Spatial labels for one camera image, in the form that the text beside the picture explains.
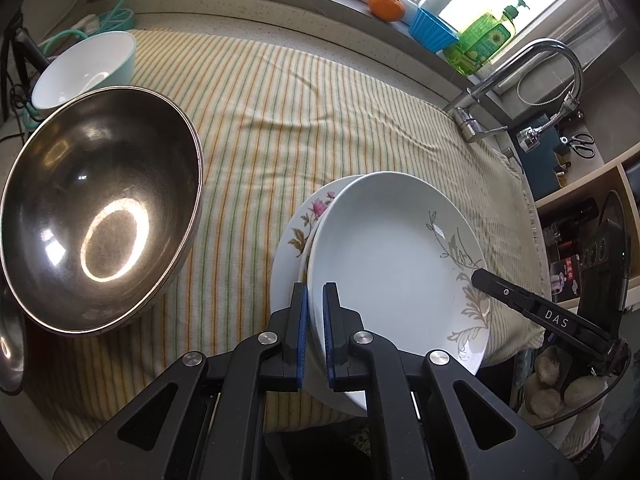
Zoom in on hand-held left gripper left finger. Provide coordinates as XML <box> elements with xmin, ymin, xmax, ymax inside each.
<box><xmin>52</xmin><ymin>284</ymin><xmax>307</xmax><ymax>480</ymax></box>

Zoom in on beige shelf unit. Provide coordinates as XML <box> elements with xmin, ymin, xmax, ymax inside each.
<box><xmin>530</xmin><ymin>145</ymin><xmax>640</xmax><ymax>311</ymax></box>

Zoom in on floral plate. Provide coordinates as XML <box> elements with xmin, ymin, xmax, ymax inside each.
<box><xmin>271</xmin><ymin>176</ymin><xmax>365</xmax><ymax>313</ymax></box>

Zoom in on small steel bowl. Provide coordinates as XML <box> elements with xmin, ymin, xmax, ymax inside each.
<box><xmin>0</xmin><ymin>285</ymin><xmax>27</xmax><ymax>393</ymax></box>

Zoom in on person's right hand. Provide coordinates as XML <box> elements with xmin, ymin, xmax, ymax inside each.
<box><xmin>517</xmin><ymin>345</ymin><xmax>608</xmax><ymax>441</ymax></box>

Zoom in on red printed box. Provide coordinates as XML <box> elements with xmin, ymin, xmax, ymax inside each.
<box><xmin>550</xmin><ymin>255</ymin><xmax>581</xmax><ymax>302</ymax></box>

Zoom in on green dish soap bottle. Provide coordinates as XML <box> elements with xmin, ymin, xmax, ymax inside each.
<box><xmin>444</xmin><ymin>0</ymin><xmax>531</xmax><ymax>77</ymax></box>

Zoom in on white bowl with teal outside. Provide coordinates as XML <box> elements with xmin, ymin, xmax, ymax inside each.
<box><xmin>31</xmin><ymin>31</ymin><xmax>137</xmax><ymax>111</ymax></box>

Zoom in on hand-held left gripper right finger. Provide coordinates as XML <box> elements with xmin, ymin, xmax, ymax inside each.
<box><xmin>324</xmin><ymin>284</ymin><xmax>571</xmax><ymax>480</ymax></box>

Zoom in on black tripod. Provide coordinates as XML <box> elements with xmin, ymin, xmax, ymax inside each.
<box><xmin>12</xmin><ymin>25</ymin><xmax>51</xmax><ymax>68</ymax></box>

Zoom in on white plate with grey leaves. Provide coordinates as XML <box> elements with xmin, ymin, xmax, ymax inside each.
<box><xmin>305</xmin><ymin>171</ymin><xmax>493</xmax><ymax>417</ymax></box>

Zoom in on striped cloth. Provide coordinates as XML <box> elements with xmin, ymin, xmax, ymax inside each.
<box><xmin>30</xmin><ymin>29</ymin><xmax>546</xmax><ymax>451</ymax></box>

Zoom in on blue fluted cup mould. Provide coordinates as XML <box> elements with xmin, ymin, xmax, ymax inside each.
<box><xmin>408</xmin><ymin>7</ymin><xmax>460</xmax><ymax>53</ymax></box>

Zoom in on black scissors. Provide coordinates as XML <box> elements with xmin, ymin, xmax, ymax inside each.
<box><xmin>560</xmin><ymin>132</ymin><xmax>596</xmax><ymax>158</ymax></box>

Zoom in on teal power strip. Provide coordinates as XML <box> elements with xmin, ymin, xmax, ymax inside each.
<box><xmin>100</xmin><ymin>9</ymin><xmax>136</xmax><ymax>31</ymax></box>

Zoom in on steel faucet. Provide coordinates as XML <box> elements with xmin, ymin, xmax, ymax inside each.
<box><xmin>445</xmin><ymin>38</ymin><xmax>586</xmax><ymax>153</ymax></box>

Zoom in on orange fruit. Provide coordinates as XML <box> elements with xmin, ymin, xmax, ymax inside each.
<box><xmin>369</xmin><ymin>0</ymin><xmax>406</xmax><ymax>23</ymax></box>

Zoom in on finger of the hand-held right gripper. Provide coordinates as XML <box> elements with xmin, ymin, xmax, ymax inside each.
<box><xmin>471</xmin><ymin>268</ymin><xmax>618</xmax><ymax>358</ymax></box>

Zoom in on large steel bowl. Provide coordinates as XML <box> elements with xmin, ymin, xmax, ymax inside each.
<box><xmin>0</xmin><ymin>86</ymin><xmax>205</xmax><ymax>335</ymax></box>

